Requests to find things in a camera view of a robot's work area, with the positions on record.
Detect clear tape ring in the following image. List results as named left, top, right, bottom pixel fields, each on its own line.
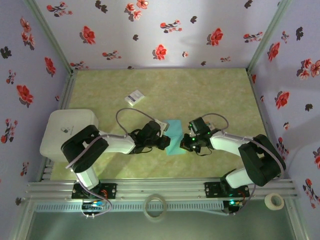
left=143, top=193, right=168, bottom=223

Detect aluminium upright frame post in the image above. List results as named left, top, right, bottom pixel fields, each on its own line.
left=246, top=0, right=293, bottom=75
left=24, top=0, right=79, bottom=75

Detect aluminium mounting rail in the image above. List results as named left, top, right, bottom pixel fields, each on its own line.
left=24, top=177, right=300, bottom=201

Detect teal paper sheet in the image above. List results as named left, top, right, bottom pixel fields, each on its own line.
left=164, top=119, right=187, bottom=156

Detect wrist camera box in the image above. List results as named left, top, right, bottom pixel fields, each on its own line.
left=188, top=116, right=211, bottom=137
left=138, top=119, right=168, bottom=141

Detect left arm grey cable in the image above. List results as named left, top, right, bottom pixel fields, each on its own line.
left=65, top=107, right=166, bottom=218

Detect perforated grey cable duct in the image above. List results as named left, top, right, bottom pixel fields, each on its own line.
left=33, top=201, right=225, bottom=213

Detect white plastic container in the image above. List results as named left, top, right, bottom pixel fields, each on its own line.
left=39, top=108, right=100, bottom=163

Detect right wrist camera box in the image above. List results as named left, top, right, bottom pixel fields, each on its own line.
left=188, top=116, right=211, bottom=137

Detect white tape roll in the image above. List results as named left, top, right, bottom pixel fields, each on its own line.
left=264, top=192, right=285, bottom=211

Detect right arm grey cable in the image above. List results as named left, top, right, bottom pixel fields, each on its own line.
left=201, top=113, right=286, bottom=216

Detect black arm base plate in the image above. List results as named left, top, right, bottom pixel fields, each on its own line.
left=71, top=183, right=118, bottom=200
left=204, top=181, right=250, bottom=199

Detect small white blue box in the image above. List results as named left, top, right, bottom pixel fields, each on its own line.
left=124, top=89, right=146, bottom=108

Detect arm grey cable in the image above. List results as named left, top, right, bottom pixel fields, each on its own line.
left=65, top=107, right=166, bottom=218
left=201, top=113, right=286, bottom=216

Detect aluminium lower frame bar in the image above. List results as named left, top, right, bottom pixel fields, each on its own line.
left=284, top=199, right=310, bottom=240
left=7, top=199, right=35, bottom=240

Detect small electronics board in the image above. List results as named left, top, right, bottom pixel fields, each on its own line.
left=223, top=199, right=244, bottom=209
left=81, top=199, right=105, bottom=211

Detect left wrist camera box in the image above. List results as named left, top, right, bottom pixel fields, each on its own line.
left=138, top=119, right=168, bottom=141

